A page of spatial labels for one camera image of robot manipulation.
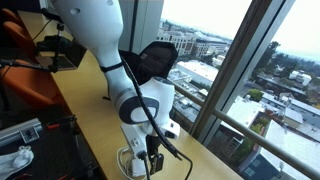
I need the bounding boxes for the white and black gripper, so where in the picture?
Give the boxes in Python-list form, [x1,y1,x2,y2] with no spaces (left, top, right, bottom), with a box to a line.
[146,135,164,175]

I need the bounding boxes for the black backpack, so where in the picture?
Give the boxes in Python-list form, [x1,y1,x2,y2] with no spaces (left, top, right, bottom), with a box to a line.
[118,41,178,85]

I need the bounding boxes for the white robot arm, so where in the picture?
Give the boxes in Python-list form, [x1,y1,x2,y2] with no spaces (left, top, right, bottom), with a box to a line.
[50,0,180,176]

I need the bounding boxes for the metal window railing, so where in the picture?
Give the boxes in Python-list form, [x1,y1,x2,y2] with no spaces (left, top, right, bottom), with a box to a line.
[174,82,320,180]

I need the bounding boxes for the open laptop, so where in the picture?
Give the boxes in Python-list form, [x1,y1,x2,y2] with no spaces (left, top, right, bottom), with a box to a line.
[36,39,87,72]

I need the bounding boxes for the orange chair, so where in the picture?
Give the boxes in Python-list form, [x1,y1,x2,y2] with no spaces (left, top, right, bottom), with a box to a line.
[1,8,39,59]
[0,66,66,108]

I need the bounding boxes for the white cloth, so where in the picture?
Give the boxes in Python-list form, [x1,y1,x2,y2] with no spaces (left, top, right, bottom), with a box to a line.
[0,146,34,180]

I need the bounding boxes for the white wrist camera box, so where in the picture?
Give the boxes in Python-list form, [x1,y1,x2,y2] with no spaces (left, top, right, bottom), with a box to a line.
[121,123,147,158]

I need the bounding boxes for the red handled clamp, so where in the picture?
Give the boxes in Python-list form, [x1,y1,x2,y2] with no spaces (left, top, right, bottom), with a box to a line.
[46,115,77,130]

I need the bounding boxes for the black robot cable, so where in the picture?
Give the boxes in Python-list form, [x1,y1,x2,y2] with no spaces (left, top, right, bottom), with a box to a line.
[99,56,194,180]

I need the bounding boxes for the aluminium rail bracket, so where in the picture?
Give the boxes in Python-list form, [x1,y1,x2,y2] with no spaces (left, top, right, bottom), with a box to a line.
[0,118,42,147]

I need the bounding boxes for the black camera on stand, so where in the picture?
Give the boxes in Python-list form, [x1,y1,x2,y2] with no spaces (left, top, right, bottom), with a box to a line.
[0,8,66,74]

